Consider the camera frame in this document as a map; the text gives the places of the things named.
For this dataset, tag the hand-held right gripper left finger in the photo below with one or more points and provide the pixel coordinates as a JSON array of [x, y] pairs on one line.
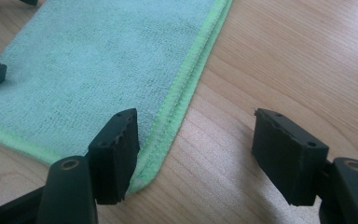
[[115, 158]]

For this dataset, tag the green microfibre towel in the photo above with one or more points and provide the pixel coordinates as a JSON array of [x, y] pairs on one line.
[[84, 74]]

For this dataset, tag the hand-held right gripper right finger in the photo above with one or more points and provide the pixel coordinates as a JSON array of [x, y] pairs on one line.
[[289, 161]]

